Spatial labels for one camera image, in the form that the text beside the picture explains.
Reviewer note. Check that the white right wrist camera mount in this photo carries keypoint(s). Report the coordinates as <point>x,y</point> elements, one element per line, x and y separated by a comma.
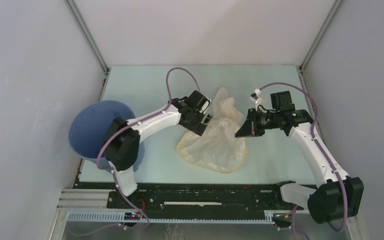
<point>256,99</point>

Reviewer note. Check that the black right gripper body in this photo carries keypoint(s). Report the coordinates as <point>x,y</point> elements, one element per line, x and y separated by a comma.
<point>263,121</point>

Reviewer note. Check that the left corner aluminium post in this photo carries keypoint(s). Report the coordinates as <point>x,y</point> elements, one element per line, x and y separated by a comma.
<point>82,25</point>

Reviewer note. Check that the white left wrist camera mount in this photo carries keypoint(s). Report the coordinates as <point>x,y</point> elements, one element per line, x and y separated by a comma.
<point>204,104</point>

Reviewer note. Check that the aluminium frame rail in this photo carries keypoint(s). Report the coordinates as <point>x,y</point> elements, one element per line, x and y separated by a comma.
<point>83,199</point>

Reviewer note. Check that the corner aluminium post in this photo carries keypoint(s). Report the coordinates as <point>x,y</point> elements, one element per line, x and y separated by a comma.
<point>82,25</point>
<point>321,33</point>

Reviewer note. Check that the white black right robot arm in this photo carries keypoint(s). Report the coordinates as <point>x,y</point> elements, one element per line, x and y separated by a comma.
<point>337,195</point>

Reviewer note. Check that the translucent yellowish trash bag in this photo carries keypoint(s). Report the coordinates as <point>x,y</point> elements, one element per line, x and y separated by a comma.
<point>217,149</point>

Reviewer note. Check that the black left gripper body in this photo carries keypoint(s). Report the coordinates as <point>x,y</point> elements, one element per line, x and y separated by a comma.
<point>194,124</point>

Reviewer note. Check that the right corner aluminium post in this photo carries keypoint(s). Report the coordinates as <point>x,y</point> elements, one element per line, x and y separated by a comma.
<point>321,33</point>

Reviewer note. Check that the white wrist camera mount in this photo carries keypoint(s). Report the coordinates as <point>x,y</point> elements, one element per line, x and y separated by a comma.
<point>256,99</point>
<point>204,104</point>

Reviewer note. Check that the blue plastic trash bin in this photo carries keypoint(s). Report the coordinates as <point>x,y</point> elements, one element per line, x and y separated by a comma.
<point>88,129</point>

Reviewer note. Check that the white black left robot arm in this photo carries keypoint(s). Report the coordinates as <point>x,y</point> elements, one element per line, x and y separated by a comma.
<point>123,137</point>

